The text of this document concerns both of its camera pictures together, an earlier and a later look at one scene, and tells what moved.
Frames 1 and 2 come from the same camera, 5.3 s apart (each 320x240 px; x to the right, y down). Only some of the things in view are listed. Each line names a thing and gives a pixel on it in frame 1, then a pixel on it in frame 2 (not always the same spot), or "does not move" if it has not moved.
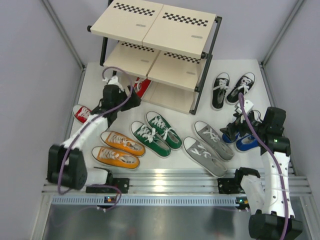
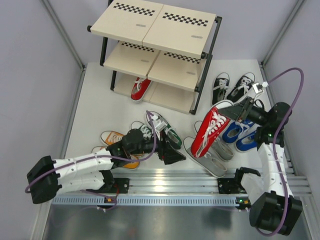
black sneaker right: (244, 84) does not move
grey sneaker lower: (207, 159) does not move
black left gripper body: (122, 98) -> (160, 145)
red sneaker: (81, 113) -> (211, 127)
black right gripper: (230, 129) -> (238, 112)
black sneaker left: (220, 87) does not move
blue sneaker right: (246, 142) does not move
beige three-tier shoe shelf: (171, 46) does not move
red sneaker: (141, 87) does not move
